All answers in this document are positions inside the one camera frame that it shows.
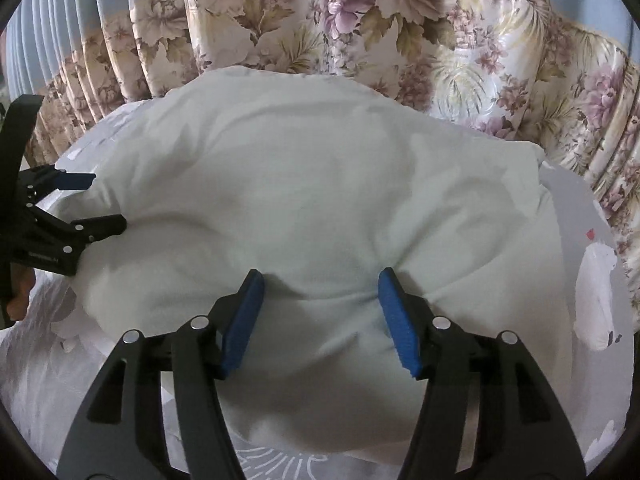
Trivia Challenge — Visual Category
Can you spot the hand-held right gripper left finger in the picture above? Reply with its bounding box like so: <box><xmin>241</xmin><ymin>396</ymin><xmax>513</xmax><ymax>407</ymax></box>
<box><xmin>57</xmin><ymin>269</ymin><xmax>266</xmax><ymax>480</ymax></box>

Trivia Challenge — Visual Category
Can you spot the grey printed bed sheet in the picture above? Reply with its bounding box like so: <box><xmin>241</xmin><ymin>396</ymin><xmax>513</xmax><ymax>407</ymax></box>
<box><xmin>0</xmin><ymin>97</ymin><xmax>636</xmax><ymax>480</ymax></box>

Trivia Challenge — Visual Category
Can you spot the person's left hand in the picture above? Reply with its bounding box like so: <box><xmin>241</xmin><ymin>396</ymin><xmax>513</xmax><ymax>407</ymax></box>
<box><xmin>10</xmin><ymin>270</ymin><xmax>36</xmax><ymax>322</ymax></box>

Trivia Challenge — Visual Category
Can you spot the blue floral curtain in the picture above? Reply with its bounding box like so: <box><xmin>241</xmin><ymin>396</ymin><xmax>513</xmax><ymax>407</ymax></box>
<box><xmin>0</xmin><ymin>0</ymin><xmax>640</xmax><ymax>331</ymax></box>

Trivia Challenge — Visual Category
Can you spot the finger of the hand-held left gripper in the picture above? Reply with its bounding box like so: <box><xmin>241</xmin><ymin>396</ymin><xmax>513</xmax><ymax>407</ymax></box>
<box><xmin>20</xmin><ymin>170</ymin><xmax>97</xmax><ymax>206</ymax></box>
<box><xmin>30</xmin><ymin>214</ymin><xmax>128</xmax><ymax>276</ymax></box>

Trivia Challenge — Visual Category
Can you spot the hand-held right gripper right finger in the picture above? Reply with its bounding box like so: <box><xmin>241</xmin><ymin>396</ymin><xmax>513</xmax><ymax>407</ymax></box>
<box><xmin>377</xmin><ymin>266</ymin><xmax>586</xmax><ymax>480</ymax></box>

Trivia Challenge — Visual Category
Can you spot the pale green jacket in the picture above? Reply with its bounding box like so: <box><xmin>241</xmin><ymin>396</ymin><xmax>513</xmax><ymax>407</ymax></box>
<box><xmin>65</xmin><ymin>65</ymin><xmax>583</xmax><ymax>466</ymax></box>

